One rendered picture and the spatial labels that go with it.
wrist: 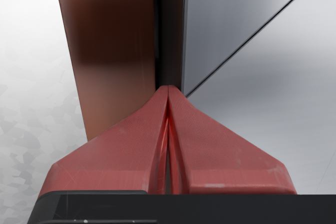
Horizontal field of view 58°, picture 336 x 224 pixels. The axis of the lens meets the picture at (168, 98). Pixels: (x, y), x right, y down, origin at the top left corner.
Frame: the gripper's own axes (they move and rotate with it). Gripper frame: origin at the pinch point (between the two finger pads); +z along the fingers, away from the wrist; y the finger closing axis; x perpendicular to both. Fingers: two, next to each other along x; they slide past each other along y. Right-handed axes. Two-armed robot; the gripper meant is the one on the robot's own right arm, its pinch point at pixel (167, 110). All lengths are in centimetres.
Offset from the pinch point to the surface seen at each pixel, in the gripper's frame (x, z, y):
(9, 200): 26.5, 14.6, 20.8
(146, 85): 1.2, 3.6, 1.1
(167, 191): 8.3, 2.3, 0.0
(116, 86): 1.0, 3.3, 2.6
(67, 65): 7.5, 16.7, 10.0
